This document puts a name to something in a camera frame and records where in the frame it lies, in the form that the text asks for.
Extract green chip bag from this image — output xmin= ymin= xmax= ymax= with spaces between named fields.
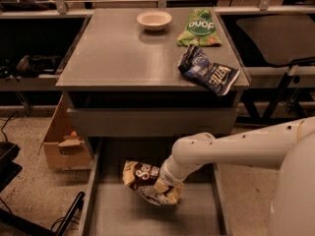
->
xmin=177 ymin=9 xmax=221 ymax=47

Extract blue chip bag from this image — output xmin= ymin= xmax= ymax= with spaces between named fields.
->
xmin=178 ymin=44 xmax=240 ymax=96

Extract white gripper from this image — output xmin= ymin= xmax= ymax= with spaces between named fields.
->
xmin=154 ymin=156 xmax=184 ymax=205

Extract black headphones on shelf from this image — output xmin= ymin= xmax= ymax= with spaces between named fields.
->
xmin=16 ymin=55 xmax=61 ymax=78

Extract closed top drawer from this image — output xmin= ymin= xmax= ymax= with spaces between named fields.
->
xmin=67 ymin=108 xmax=238 ymax=138

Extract black cable on floor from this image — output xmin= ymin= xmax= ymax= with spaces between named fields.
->
xmin=0 ymin=110 xmax=21 ymax=143

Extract brown chip bag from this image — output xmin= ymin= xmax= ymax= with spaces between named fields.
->
xmin=122 ymin=160 xmax=175 ymax=206

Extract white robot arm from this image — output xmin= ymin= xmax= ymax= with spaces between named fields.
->
xmin=155 ymin=117 xmax=315 ymax=236

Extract black chair base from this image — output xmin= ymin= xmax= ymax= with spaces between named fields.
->
xmin=0 ymin=141 xmax=86 ymax=236

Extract white bowl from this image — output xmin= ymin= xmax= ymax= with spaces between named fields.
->
xmin=137 ymin=10 xmax=172 ymax=31

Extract grey drawer cabinet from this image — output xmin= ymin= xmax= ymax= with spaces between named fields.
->
xmin=55 ymin=7 xmax=252 ymax=140

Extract open middle drawer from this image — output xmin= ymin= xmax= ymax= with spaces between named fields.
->
xmin=79 ymin=138 xmax=232 ymax=236

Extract cardboard box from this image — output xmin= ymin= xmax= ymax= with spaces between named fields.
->
xmin=42 ymin=97 xmax=93 ymax=170

